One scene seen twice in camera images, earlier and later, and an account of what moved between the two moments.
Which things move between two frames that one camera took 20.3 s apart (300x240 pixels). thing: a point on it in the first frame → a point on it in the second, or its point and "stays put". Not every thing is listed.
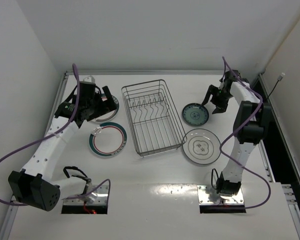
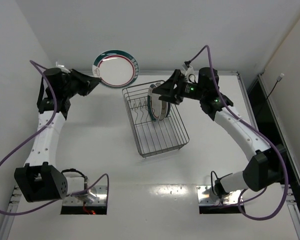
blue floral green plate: [195, 114] → [169, 108]
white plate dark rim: [201, 146] → [164, 109]
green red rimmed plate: [109, 116] → [115, 68]
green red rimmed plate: [108, 139] → [154, 104]
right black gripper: [217, 99] → [176, 86]
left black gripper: [100, 104] → [78, 82]
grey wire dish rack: [155, 124] stays put
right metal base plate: [208, 196] stays put
